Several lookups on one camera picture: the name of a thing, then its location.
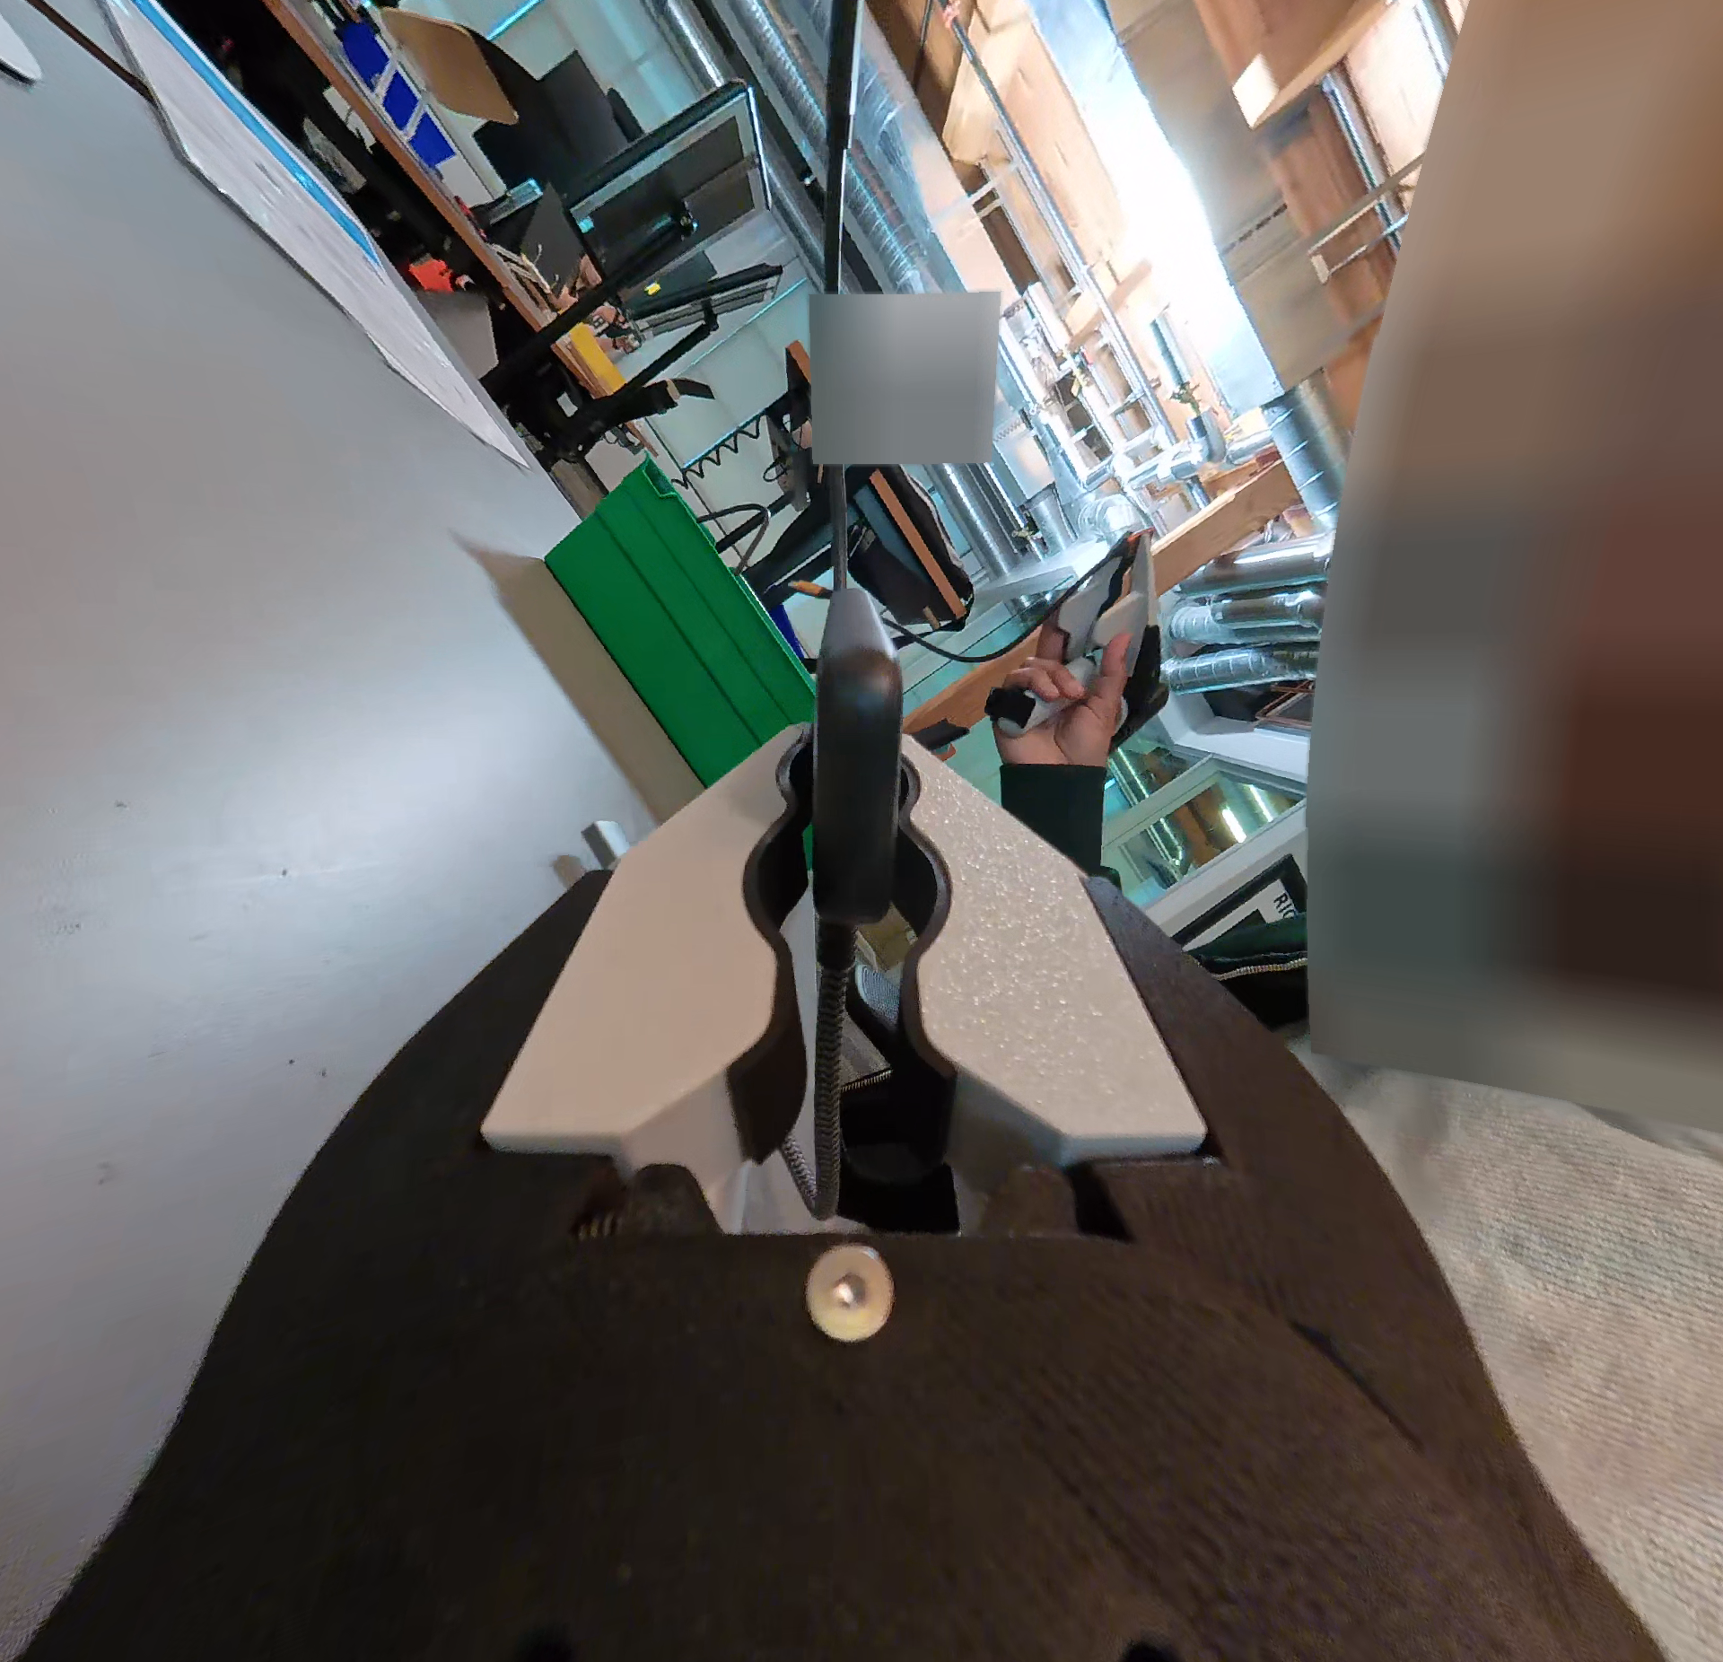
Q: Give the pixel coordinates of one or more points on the bundle of metal pipes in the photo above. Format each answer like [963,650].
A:
[1238,626]

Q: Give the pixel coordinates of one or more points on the person's right hand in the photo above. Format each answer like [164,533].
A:
[1084,727]

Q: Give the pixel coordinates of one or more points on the person's right forearm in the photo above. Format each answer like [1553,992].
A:
[1056,814]

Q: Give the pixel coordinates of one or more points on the white marker sign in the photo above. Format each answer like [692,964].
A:
[1264,901]

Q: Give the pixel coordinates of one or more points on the printed paper sheet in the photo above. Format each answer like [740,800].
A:
[297,195]

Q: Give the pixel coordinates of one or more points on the small blue storage bin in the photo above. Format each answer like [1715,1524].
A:
[398,94]
[431,141]
[358,46]

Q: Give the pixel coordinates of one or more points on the black USB hub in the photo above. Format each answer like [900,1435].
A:
[859,774]

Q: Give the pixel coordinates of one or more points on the green plastic bin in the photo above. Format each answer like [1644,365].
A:
[673,612]

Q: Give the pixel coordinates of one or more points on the cardboard flap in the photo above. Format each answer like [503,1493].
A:
[451,68]

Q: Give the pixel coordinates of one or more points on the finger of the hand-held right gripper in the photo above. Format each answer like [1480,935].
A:
[1124,606]

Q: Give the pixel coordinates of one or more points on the grey desk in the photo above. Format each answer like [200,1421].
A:
[269,747]

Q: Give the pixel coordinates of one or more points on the wooden beam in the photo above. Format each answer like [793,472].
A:
[1211,531]

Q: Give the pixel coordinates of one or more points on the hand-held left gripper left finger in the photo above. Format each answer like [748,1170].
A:
[633,1002]

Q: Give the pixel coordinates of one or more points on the dark green jacket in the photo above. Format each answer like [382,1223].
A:
[1252,976]

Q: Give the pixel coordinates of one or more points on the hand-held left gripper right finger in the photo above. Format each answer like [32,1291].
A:
[1050,1002]

